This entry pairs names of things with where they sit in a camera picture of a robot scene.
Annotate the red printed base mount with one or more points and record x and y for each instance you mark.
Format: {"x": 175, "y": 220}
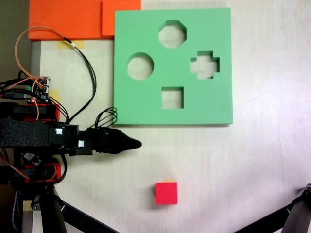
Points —
{"x": 57, "y": 114}

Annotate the small orange foam block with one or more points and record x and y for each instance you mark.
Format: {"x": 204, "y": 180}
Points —
{"x": 121, "y": 17}

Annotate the red square block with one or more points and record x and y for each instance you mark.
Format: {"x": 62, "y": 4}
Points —
{"x": 166, "y": 193}

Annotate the small yellow tape piece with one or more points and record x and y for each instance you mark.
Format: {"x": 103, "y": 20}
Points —
{"x": 55, "y": 94}
{"x": 27, "y": 205}

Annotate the wide yellow tape strip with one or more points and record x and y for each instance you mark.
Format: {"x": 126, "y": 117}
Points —
{"x": 80, "y": 44}

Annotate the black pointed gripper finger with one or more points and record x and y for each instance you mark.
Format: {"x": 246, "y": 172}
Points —
{"x": 122, "y": 143}

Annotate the black controller board with chip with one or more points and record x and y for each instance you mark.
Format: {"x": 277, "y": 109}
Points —
{"x": 29, "y": 156}

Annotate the black tripod leg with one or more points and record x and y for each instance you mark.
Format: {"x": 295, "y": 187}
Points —
{"x": 300, "y": 213}
{"x": 90, "y": 222}
{"x": 264, "y": 222}

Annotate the large orange foam block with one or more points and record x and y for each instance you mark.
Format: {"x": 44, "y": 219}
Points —
{"x": 63, "y": 19}

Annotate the thick black tripod column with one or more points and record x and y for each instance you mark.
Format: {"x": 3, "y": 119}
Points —
{"x": 51, "y": 216}

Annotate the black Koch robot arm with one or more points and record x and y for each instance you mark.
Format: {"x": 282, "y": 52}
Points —
{"x": 29, "y": 133}

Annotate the grey metal rail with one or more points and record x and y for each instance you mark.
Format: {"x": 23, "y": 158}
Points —
{"x": 35, "y": 58}

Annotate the green shape sorting board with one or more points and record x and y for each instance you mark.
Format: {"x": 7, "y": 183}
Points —
{"x": 136, "y": 102}

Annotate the yellow tape marker with line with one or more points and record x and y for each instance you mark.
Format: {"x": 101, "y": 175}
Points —
{"x": 168, "y": 180}

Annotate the circuit board with green terminal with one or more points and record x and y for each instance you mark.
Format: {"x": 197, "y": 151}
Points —
{"x": 40, "y": 89}

